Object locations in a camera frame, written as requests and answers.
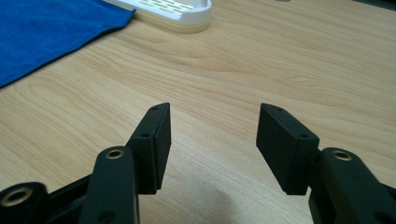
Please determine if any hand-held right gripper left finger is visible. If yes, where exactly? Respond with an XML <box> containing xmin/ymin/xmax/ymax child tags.
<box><xmin>125</xmin><ymin>102</ymin><xmax>172</xmax><ymax>196</ymax></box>

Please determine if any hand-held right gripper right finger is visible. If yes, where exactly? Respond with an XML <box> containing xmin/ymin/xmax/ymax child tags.
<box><xmin>255</xmin><ymin>103</ymin><xmax>320</xmax><ymax>196</ymax></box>

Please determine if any white slotted drain tray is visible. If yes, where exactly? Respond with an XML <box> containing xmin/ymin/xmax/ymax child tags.
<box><xmin>104</xmin><ymin>0</ymin><xmax>213</xmax><ymax>35</ymax></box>

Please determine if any blue cloth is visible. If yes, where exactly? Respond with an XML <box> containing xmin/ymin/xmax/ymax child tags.
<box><xmin>0</xmin><ymin>0</ymin><xmax>137</xmax><ymax>89</ymax></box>

